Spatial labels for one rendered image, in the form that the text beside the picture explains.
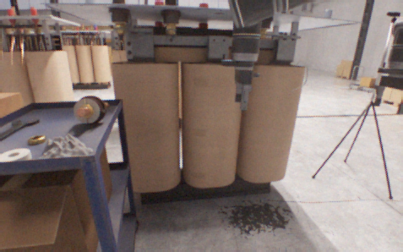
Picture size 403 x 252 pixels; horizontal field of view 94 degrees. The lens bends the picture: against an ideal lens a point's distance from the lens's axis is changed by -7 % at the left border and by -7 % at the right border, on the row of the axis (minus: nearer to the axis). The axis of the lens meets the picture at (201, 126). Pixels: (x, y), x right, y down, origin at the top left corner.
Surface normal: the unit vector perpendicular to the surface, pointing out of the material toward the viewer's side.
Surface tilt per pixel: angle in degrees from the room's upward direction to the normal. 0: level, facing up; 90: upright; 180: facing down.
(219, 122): 90
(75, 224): 90
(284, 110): 90
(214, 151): 90
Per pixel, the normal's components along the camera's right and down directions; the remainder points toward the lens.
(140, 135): 0.15, 0.34
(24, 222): 0.12, -0.69
